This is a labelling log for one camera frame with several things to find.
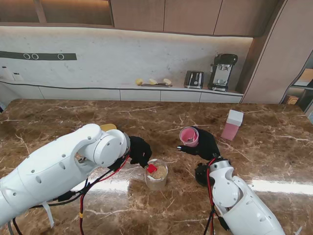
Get dark cutting board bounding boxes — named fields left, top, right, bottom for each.
left=141, top=83, right=173, bottom=88

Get yellow plastic bowl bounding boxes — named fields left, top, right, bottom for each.
left=100, top=123, right=117, bottom=132

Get clear grain jar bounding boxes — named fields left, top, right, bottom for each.
left=144, top=158, right=168, bottom=191

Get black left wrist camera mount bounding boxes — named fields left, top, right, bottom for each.
left=107, top=159, right=126, bottom=172

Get white counter with drawers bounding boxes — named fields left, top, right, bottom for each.
left=0, top=80, right=244, bottom=103

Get dark open shelf unit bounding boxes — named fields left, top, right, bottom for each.
left=281, top=50, right=313, bottom=114

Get red and black left arm cables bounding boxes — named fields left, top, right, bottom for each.
left=12, top=154, right=130, bottom=235

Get black round jar lid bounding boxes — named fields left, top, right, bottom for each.
left=195, top=171, right=211, bottom=188

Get tall brown cabinet panel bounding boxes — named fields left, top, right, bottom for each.
left=241, top=0, right=313, bottom=105

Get red and black right arm cables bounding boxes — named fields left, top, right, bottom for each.
left=202, top=159, right=230, bottom=235

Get pink measuring cup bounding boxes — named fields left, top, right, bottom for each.
left=179, top=126, right=200, bottom=148

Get red and black arm cables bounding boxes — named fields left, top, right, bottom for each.
left=202, top=159, right=230, bottom=235
left=12, top=154, right=130, bottom=235

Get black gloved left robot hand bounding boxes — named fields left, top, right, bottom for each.
left=128, top=136, right=153, bottom=168

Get brown wall cabinets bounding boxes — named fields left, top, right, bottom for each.
left=0, top=0, right=279, bottom=38

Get black espresso machine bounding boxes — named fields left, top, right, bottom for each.
left=207, top=53, right=239, bottom=93

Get black and silver toaster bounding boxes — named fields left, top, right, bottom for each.
left=183, top=70, right=205, bottom=89

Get tan book on shelf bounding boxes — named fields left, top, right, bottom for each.
left=297, top=68, right=313, bottom=87

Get pink container with white lid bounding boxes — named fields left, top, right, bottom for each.
left=221, top=109, right=245, bottom=141

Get black wall power strip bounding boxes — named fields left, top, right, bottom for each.
left=0, top=50, right=77, bottom=61

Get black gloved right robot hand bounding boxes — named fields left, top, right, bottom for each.
left=177, top=129, right=221, bottom=161

